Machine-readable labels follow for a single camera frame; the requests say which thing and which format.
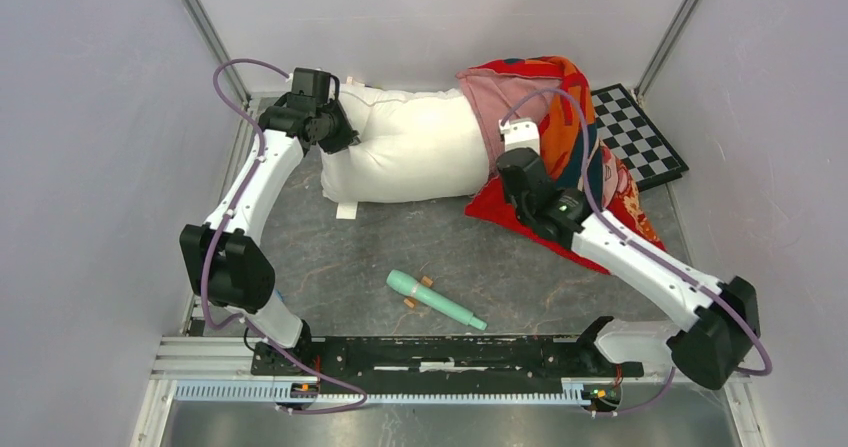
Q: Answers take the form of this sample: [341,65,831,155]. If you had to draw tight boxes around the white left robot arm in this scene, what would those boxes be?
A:
[179,68,359,375]

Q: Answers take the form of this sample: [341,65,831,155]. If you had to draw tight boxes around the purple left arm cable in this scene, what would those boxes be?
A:
[198,58,370,416]

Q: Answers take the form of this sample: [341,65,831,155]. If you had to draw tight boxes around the pink red patterned pillowcase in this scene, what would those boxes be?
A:
[456,56,663,248]

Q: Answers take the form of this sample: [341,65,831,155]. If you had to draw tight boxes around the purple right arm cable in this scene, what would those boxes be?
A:
[498,86,775,417]

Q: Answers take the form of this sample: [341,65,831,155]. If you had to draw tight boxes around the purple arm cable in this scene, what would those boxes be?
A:
[498,86,775,417]
[198,58,370,416]

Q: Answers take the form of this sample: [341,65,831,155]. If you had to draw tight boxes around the white pillow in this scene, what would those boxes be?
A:
[321,85,489,204]

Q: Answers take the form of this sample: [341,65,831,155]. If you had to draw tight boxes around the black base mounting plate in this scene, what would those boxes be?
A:
[294,335,644,394]

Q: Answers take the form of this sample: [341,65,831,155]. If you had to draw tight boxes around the teal toy microphone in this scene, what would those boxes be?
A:
[386,270,488,331]

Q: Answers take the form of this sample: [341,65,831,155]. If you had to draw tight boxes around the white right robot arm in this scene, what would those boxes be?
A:
[496,147,772,390]

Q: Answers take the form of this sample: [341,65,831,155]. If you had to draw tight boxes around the light blue cable duct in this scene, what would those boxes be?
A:
[174,380,590,407]

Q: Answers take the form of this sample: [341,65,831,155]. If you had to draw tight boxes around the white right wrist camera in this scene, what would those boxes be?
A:
[499,118,541,154]

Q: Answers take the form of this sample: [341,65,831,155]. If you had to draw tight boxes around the black white checkerboard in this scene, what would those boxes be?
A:
[592,84,689,191]

